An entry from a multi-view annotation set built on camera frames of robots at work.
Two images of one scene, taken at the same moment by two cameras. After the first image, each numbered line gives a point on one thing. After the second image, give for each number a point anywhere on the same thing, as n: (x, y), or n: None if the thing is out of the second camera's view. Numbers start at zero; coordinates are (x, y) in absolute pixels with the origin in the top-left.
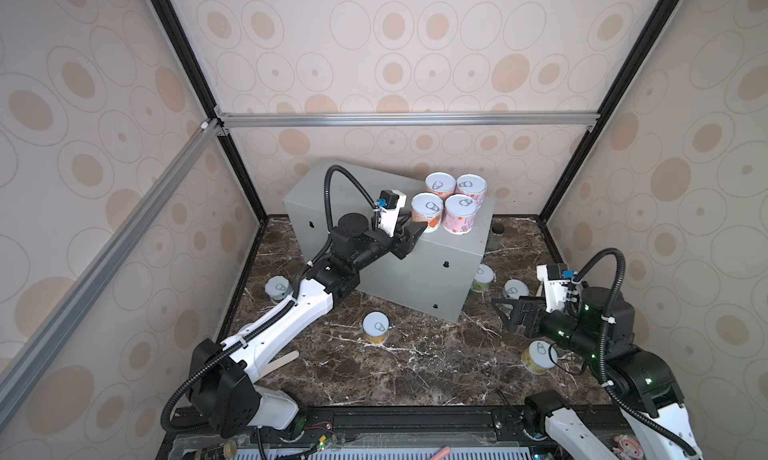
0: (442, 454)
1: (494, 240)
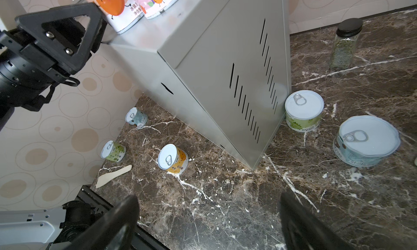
0: None
1: (344, 44)
